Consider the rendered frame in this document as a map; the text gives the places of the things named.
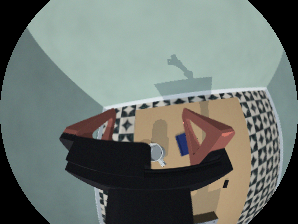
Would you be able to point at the dark blue flat rectangular pad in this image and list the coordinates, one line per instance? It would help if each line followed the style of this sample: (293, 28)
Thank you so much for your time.
(182, 144)

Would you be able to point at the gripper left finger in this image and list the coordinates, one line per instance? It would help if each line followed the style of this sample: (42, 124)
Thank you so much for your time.
(86, 127)

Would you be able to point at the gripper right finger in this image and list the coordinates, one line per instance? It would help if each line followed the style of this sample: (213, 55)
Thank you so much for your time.
(218, 135)

